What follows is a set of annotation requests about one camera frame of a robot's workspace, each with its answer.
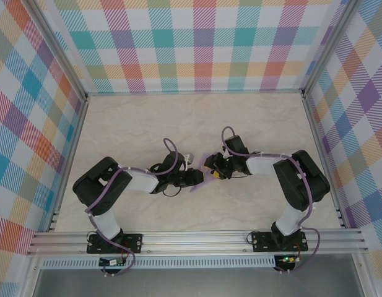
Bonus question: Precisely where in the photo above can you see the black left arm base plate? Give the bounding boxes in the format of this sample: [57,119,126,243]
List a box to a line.
[87,233,144,255]

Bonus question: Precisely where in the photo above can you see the long aluminium table edge rail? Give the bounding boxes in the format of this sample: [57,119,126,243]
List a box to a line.
[85,89,306,96]

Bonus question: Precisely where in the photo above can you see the small circuit board, white label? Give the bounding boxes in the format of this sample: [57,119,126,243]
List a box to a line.
[99,258,126,267]

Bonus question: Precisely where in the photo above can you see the slotted grey cable duct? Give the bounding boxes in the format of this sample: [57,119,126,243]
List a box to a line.
[41,255,277,269]

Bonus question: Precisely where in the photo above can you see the aluminium table side rail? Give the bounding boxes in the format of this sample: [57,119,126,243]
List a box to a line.
[301,92,349,230]
[47,94,90,232]

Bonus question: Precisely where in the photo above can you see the aluminium frame post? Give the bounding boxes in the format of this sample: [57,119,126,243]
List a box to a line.
[301,0,362,97]
[28,0,89,101]

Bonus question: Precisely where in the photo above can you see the wide aluminium mounting rail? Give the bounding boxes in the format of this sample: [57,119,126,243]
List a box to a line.
[27,228,370,256]

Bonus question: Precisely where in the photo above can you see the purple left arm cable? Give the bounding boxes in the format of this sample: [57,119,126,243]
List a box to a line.
[86,138,179,277]

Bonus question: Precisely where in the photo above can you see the grey metal panel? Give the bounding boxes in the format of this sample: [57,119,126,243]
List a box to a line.
[32,267,365,297]

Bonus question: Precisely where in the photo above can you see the thin black left gripper cable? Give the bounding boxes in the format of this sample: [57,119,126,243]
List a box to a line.
[163,184,181,198]

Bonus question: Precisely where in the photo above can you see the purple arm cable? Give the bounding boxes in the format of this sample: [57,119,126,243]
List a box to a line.
[86,138,179,277]
[220,126,322,275]

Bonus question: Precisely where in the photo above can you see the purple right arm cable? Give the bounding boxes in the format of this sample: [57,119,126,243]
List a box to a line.
[220,126,322,275]

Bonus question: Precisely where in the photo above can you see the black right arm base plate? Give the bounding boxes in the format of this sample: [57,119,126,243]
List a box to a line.
[251,231,308,253]

